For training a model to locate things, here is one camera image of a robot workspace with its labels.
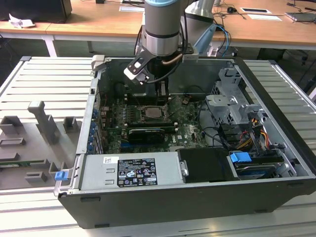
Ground silver CPU plate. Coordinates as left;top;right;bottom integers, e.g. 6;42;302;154
144;108;161;119

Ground CPU socket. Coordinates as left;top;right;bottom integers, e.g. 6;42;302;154
140;105;171;123

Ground blue expansion slot clips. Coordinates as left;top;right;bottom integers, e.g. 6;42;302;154
89;108;99;154

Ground black RAM slots row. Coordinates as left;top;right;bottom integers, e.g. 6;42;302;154
126;93;172;106
125;120;179;129

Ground black graphics card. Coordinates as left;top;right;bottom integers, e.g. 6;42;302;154
127;127;166;144

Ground green motherboard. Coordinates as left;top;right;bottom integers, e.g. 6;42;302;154
98;92;210;153

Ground wooden desk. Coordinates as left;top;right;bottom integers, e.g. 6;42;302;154
0;20;61;57
45;0;316;54

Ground silver metal drive cage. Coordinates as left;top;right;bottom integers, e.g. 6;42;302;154
204;68;267;126

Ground grey power supply unit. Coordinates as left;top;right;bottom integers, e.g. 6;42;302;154
80;152;186;191

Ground hard disk in blue carrier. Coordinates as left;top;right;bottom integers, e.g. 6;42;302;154
228;152;277;180

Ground white paper sheet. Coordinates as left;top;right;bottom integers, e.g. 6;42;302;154
247;14;282;22

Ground large black box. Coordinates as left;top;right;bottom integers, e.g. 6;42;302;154
0;0;73;24

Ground black open PC case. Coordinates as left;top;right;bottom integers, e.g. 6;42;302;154
53;54;316;230

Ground blue plastic case latch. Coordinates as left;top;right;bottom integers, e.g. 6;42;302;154
55;171;69;182

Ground crumpled white paper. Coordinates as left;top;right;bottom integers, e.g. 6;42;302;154
8;13;35;29

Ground grey parts rack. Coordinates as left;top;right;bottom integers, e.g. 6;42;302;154
0;100;83;191

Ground grey laptop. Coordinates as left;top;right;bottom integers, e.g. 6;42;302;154
285;11;316;25

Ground green RAM stick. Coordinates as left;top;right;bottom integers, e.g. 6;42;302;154
0;160;46;167

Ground white camera with black bracket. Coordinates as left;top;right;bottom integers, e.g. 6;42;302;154
123;55;150;86

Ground grey plastic case handle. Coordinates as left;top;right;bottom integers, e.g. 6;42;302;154
91;54;107;72

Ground small white plastic bracket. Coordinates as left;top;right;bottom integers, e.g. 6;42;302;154
206;46;220;57

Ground white desk cable tray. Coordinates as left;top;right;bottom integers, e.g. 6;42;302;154
240;7;272;14
119;6;145;12

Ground blue cable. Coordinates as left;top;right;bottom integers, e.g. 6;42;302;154
214;23;232;58

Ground yellow red power wires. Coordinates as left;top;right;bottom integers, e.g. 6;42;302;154
237;130;269;150

